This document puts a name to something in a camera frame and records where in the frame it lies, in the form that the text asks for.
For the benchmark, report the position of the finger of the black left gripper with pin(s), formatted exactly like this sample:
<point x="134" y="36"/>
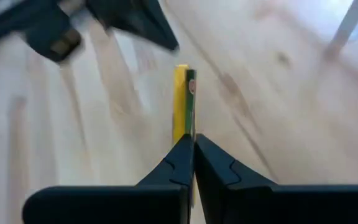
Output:
<point x="120" y="15"/>
<point x="154" y="15"/>

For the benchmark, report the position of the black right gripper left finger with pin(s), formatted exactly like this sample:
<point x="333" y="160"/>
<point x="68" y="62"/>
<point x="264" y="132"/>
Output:
<point x="120" y="205"/>

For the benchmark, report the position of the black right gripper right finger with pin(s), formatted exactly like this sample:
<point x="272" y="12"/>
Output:
<point x="275" y="205"/>

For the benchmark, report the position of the yellow green crayon box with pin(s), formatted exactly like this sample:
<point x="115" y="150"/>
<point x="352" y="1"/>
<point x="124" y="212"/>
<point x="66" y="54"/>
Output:
<point x="180" y="99"/>

